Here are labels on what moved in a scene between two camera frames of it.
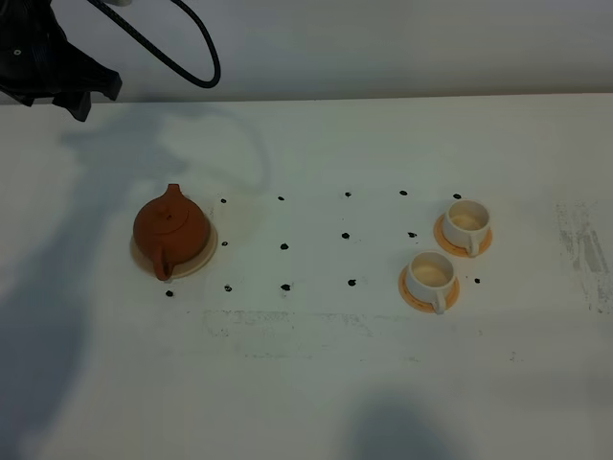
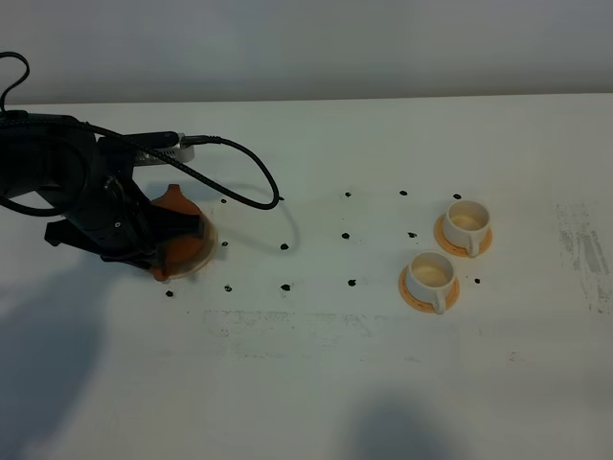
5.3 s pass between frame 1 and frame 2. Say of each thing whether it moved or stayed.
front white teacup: stayed
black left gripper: moved
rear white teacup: stayed
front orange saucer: stayed
